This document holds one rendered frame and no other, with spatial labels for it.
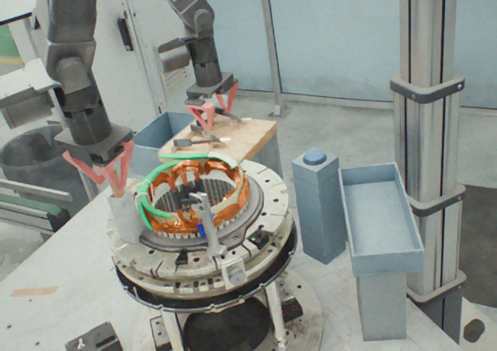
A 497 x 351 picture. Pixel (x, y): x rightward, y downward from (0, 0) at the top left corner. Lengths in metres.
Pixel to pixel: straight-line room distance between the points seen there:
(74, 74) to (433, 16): 0.62
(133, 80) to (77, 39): 2.63
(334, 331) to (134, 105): 2.48
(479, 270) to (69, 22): 2.00
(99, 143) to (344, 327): 0.62
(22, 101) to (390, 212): 0.63
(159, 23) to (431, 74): 2.42
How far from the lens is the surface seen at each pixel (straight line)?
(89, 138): 0.81
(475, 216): 2.67
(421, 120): 1.12
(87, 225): 1.60
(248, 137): 1.22
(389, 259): 0.89
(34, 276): 1.50
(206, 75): 1.19
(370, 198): 1.06
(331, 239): 1.26
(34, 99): 0.78
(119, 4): 3.16
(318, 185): 1.15
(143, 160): 1.30
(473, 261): 2.45
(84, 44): 0.71
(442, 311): 1.45
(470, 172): 2.97
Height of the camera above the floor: 1.66
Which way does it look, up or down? 32 degrees down
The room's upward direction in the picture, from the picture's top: 10 degrees counter-clockwise
